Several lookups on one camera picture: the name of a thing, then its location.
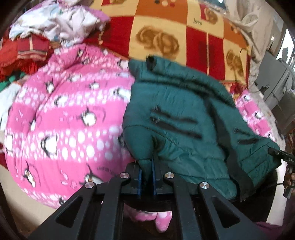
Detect red striped cloth pile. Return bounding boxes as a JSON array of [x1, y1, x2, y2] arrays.
[[1, 35, 54, 81]]

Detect grey crumpled bedding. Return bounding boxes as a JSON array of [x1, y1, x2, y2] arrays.
[[225, 0, 277, 85]]

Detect white lilac floral sheet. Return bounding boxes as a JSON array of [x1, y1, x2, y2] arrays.
[[9, 1, 110, 44]]

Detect red cream rose blanket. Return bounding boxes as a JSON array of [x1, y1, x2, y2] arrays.
[[91, 1, 251, 87]]

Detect dark green puffer jacket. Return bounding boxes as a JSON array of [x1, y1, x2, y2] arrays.
[[122, 56, 281, 200]]

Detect pink penguin fleece blanket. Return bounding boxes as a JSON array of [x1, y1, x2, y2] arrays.
[[4, 44, 275, 222]]

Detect grey cabinet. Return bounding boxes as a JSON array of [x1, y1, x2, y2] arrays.
[[254, 52, 294, 110]]

